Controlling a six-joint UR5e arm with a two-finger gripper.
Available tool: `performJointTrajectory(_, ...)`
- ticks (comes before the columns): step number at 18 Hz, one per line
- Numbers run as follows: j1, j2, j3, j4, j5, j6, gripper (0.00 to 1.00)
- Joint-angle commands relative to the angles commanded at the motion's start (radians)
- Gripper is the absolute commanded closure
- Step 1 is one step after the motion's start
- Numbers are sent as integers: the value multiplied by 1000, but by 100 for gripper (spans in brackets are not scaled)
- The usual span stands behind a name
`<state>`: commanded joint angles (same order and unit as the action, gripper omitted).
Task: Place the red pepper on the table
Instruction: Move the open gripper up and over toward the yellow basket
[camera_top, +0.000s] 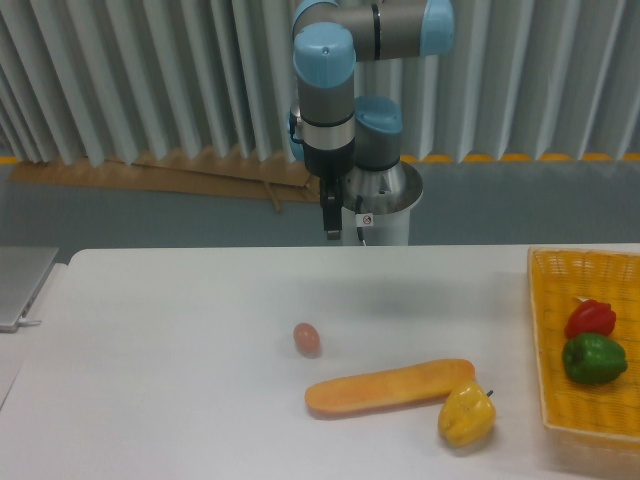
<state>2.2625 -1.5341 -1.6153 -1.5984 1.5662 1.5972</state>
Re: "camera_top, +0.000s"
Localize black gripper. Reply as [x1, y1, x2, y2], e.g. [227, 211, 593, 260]
[304, 141, 355, 241]

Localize red bell pepper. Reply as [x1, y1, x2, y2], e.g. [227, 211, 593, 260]
[564, 299, 617, 339]

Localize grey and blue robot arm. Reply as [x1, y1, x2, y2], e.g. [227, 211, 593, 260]
[287, 1, 455, 246]

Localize yellow bell pepper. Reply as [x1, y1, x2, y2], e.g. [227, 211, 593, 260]
[438, 381, 496, 448]

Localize green bell pepper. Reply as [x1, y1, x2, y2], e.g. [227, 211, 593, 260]
[562, 333, 628, 385]

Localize brown egg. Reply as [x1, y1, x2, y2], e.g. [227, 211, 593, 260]
[293, 322, 321, 357]

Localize brown cardboard sheet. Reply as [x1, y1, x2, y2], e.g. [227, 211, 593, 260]
[9, 146, 320, 212]

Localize long bread baguette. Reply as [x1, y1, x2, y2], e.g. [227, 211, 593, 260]
[304, 359, 476, 417]

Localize silver laptop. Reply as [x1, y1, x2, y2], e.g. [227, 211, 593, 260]
[1, 246, 58, 333]

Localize yellow woven basket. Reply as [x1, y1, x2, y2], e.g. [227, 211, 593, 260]
[528, 247, 639, 450]

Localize black cable on pedestal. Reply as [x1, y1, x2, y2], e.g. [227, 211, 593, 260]
[355, 195, 369, 247]

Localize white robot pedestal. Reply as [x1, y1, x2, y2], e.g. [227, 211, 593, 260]
[341, 161, 423, 246]

